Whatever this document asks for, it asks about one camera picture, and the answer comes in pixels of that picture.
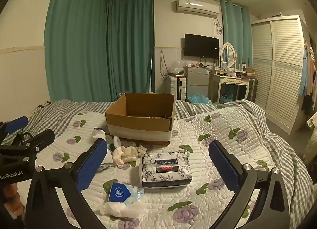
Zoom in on blue pocket tissue packet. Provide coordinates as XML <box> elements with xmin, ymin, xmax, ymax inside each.
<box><xmin>107</xmin><ymin>182</ymin><xmax>145</xmax><ymax>206</ymax></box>

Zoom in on wide teal curtain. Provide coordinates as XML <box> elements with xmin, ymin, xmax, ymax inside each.
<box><xmin>44</xmin><ymin>0</ymin><xmax>109</xmax><ymax>102</ymax></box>

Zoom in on white pole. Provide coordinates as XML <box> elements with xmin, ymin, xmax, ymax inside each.
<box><xmin>150</xmin><ymin>49</ymin><xmax>155</xmax><ymax>93</ymax></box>

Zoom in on person's left hand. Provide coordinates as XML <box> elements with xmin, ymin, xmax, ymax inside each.
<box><xmin>2</xmin><ymin>183</ymin><xmax>23</xmax><ymax>219</ymax></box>

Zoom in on grey small fridge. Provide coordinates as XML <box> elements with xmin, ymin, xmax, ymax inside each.
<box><xmin>186</xmin><ymin>67</ymin><xmax>210</xmax><ymax>101</ymax></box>

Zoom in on cream cloth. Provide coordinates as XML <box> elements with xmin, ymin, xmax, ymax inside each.
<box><xmin>113</xmin><ymin>145</ymin><xmax>145</xmax><ymax>166</ymax></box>

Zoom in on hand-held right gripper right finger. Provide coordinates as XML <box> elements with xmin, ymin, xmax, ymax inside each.
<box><xmin>208</xmin><ymin>140</ymin><xmax>289</xmax><ymax>229</ymax></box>

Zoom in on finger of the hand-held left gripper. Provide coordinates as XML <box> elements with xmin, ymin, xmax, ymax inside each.
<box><xmin>11</xmin><ymin>129</ymin><xmax>55</xmax><ymax>155</ymax></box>
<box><xmin>0</xmin><ymin>116</ymin><xmax>30</xmax><ymax>144</ymax></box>

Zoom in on narrow teal curtain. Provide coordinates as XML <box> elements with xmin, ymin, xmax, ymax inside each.
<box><xmin>220</xmin><ymin>0</ymin><xmax>253</xmax><ymax>71</ymax></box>

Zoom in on dark suitcase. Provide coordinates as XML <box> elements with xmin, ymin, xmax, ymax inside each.
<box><xmin>244</xmin><ymin>77</ymin><xmax>258</xmax><ymax>102</ymax></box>

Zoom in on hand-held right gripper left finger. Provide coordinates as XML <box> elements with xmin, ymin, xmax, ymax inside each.
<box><xmin>25</xmin><ymin>138</ymin><xmax>108</xmax><ymax>229</ymax></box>

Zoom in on white suitcase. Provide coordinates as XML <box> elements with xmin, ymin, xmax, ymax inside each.
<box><xmin>170</xmin><ymin>75</ymin><xmax>187</xmax><ymax>101</ymax></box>

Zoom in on hanging clothes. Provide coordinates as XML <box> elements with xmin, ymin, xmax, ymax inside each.
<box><xmin>298</xmin><ymin>38</ymin><xmax>317</xmax><ymax>118</ymax></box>

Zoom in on blue plastic bag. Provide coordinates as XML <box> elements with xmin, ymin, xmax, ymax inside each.
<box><xmin>186</xmin><ymin>90</ymin><xmax>212</xmax><ymax>104</ymax></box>

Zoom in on black wall television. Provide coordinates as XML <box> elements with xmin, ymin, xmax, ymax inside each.
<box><xmin>184</xmin><ymin>33</ymin><xmax>220</xmax><ymax>59</ymax></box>

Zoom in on clear plastic bag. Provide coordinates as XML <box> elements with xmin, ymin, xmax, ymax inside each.
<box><xmin>171</xmin><ymin>61</ymin><xmax>186</xmax><ymax>76</ymax></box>

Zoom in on brown cardboard box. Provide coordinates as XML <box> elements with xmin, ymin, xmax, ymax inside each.
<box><xmin>105</xmin><ymin>93</ymin><xmax>176</xmax><ymax>146</ymax></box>

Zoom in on white air conditioner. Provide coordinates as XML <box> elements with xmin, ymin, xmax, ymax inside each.
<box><xmin>173</xmin><ymin>0</ymin><xmax>221</xmax><ymax>18</ymax></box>

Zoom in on wall cables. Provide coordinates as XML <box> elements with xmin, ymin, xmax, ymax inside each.
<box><xmin>160</xmin><ymin>50</ymin><xmax>171</xmax><ymax>78</ymax></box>

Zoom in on white dressing table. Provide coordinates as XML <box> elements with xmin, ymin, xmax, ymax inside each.
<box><xmin>209</xmin><ymin>72</ymin><xmax>250</xmax><ymax>103</ymax></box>

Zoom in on floral quilted blanket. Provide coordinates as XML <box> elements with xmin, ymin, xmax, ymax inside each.
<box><xmin>15</xmin><ymin>110</ymin><xmax>305</xmax><ymax>229</ymax></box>

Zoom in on white oval mirror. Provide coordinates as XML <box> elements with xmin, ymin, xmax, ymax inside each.
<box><xmin>220</xmin><ymin>42</ymin><xmax>236</xmax><ymax>68</ymax></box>

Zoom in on white louvred wardrobe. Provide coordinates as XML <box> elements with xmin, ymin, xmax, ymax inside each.
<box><xmin>250</xmin><ymin>15</ymin><xmax>310</xmax><ymax>135</ymax></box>

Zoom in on white cloth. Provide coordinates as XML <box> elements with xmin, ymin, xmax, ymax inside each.
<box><xmin>99</xmin><ymin>200</ymin><xmax>144</xmax><ymax>218</ymax></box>

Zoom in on black cable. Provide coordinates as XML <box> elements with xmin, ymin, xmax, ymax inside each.
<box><xmin>16</xmin><ymin>132</ymin><xmax>34</xmax><ymax>145</ymax></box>

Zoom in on floral tissue pack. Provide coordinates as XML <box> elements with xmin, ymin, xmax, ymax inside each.
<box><xmin>139</xmin><ymin>151</ymin><xmax>193</xmax><ymax>188</ymax></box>

